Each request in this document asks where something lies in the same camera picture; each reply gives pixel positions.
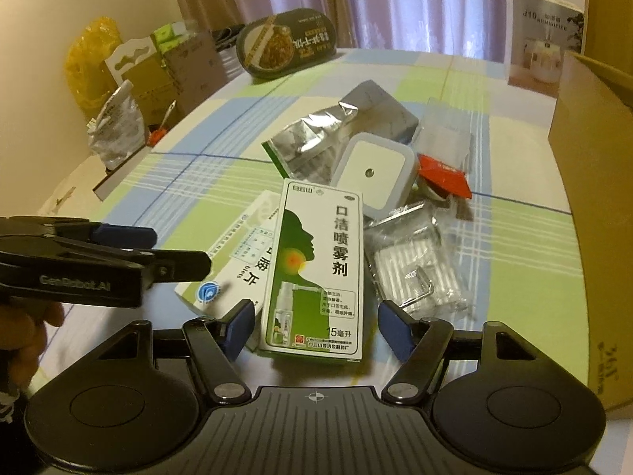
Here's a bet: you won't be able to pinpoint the wooden door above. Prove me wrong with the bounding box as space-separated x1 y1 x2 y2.
583 0 633 74

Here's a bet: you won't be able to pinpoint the white green tablet box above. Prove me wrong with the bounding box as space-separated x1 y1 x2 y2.
175 190 280 317

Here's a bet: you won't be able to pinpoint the brown cardboard box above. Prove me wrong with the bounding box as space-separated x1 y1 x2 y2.
548 53 632 419

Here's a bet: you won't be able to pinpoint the green tissue packs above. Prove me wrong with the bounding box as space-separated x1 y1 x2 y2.
152 21 195 54

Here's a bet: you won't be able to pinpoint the clear plastic bag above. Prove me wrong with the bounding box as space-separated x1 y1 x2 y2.
411 98 478 172

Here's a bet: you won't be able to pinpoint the green white spray box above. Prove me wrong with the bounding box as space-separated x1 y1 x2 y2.
259 179 364 363

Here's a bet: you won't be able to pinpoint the red snack packet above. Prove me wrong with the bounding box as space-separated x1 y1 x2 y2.
419 154 472 200

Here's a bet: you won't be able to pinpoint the orange scissors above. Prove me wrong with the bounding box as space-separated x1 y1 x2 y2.
147 100 177 147

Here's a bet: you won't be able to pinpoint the clear plastic hook package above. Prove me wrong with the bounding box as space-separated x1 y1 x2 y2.
364 201 472 319

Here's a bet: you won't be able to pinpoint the white humidifier box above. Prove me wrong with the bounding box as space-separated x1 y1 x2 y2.
504 0 584 97

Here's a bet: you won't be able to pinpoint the white chair back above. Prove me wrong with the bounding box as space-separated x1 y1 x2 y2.
105 36 157 86

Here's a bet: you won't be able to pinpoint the white square night light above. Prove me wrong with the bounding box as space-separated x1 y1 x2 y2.
330 132 419 220

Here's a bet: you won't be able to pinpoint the silver foil pouch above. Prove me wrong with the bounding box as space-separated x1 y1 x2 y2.
263 80 419 184

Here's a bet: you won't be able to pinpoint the dark oval food container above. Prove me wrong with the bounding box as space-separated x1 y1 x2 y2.
236 8 337 80

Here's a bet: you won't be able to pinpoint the yellow plastic bag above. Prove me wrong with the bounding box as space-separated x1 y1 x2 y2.
63 16 122 121

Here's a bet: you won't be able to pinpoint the brown paper bag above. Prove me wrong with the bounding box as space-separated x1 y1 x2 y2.
123 31 227 127

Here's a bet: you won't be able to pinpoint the person left hand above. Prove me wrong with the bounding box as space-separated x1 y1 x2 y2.
1 298 64 389

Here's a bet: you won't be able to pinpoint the silver crumpled bag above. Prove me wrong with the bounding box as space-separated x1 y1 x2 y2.
87 80 148 171

